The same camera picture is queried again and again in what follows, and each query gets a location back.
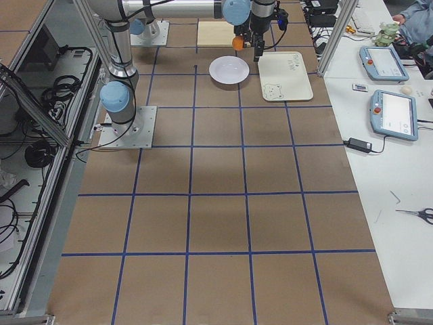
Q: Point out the orange fruit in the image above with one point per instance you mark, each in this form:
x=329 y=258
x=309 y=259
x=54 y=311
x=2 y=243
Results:
x=238 y=43

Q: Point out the far blue teach pendant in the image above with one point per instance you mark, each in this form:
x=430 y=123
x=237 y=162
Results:
x=382 y=64

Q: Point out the aluminium frame post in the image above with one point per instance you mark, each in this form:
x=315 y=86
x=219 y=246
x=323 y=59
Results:
x=346 y=10

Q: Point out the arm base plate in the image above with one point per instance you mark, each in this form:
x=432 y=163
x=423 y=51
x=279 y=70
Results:
x=138 y=135
x=154 y=34

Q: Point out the wooden cutting board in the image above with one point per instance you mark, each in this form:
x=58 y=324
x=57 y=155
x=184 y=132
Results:
x=215 y=34

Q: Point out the white keyboard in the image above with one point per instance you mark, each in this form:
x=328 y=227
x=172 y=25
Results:
x=361 y=22

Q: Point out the black power adapter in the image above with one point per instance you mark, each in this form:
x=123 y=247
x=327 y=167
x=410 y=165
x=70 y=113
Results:
x=358 y=145

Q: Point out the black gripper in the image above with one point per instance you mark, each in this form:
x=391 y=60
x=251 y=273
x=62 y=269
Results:
x=258 y=26

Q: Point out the pale green bear tray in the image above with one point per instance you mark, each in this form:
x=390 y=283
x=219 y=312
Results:
x=283 y=77

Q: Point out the green stacked toy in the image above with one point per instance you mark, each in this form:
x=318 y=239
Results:
x=387 y=34

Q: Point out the metal allen key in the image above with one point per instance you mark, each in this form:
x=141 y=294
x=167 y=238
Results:
x=398 y=201

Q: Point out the black scissors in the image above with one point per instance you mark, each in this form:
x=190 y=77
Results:
x=424 y=214

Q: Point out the white ceramic plate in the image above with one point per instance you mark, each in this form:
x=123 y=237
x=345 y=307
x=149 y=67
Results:
x=229 y=70

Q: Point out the near blue teach pendant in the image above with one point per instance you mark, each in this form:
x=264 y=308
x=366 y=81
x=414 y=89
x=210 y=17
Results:
x=394 y=115

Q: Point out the small blue white card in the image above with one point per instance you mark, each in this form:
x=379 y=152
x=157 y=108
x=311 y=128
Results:
x=359 y=87

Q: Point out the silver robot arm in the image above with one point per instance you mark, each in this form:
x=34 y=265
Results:
x=118 y=95
x=233 y=12

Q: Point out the small white egg object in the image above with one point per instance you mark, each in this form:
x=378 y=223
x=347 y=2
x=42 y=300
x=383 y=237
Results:
x=407 y=90

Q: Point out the blue teach pendant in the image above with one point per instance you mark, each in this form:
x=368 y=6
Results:
x=382 y=64
x=394 y=115

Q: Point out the person forearm blue sleeve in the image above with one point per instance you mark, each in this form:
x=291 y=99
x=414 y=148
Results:
x=415 y=23

